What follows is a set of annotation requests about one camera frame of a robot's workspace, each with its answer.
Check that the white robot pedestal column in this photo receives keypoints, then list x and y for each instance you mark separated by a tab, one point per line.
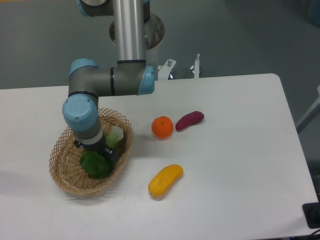
155	32

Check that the woven wicker basket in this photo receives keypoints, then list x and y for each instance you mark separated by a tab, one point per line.
64	163

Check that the black device at table edge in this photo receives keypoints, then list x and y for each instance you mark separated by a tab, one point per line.
312	214

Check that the yellow mango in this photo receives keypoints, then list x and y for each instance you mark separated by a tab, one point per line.
164	180

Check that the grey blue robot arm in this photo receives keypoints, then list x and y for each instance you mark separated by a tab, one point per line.
87	82

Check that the white table leg right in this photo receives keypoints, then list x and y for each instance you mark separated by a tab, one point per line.
309	115

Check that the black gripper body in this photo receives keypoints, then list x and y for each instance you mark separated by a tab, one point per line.
99	146

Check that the purple sweet potato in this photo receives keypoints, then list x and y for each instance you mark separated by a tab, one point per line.
188	120

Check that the orange tangerine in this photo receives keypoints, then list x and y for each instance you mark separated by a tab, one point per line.
162	127

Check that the green bok choy vegetable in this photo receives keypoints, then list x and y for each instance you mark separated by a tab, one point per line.
93	163

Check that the white bracket with bolt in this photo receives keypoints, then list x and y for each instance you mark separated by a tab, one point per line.
195	68

